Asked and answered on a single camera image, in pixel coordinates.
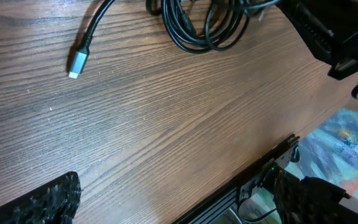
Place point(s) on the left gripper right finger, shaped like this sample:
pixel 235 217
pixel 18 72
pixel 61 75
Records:
pixel 310 200

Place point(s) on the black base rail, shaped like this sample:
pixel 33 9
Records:
pixel 243 185

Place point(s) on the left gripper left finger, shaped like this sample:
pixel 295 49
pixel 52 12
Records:
pixel 54 202

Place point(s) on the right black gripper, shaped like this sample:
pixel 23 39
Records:
pixel 329 28

